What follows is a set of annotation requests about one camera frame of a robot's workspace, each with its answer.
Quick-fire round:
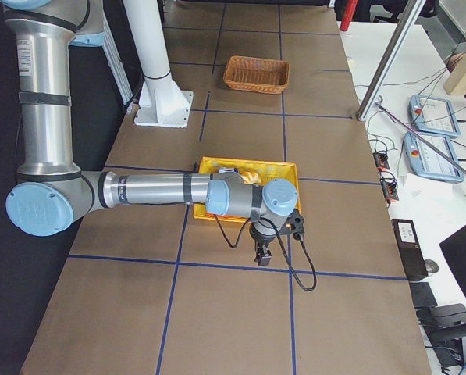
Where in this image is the small connector box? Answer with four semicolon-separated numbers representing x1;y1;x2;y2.
372;150;390;170
379;171;399;203

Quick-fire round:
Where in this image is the lower teach pendant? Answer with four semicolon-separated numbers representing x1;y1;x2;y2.
404;132;464;184

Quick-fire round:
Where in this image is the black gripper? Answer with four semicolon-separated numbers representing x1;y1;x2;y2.
249;222;276;266

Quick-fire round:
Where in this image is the brown wicker basket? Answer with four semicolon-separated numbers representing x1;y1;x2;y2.
223;55;290;95

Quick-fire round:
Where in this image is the toy croissant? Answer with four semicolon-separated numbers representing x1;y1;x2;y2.
241;171;262;185

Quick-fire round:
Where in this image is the lower small connector box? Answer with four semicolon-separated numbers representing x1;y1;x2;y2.
379;171;399;203

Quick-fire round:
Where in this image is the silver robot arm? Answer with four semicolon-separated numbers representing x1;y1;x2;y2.
3;1;304;266

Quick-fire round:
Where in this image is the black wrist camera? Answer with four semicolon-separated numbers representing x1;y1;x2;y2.
280;209;305;242

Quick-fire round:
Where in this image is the aluminium frame post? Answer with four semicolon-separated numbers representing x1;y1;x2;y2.
356;0;426;121

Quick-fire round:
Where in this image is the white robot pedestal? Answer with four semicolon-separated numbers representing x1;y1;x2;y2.
123;0;194;128

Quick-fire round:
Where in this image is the upper teach pendant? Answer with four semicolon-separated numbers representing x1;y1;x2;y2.
410;95;461;138

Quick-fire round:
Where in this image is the reacher grabber stick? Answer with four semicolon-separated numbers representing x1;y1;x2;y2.
375;99;466;178

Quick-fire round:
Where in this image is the teach pendant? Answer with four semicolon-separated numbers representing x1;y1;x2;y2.
410;95;461;138
404;132;464;184

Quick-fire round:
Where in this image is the black box on desk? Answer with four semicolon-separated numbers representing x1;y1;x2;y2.
391;219;428;281

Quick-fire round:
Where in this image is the upper small connector box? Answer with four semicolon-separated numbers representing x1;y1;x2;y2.
372;150;390;170

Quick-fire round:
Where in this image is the yellow plastic basket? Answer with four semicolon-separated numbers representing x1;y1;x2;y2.
193;156;301;222

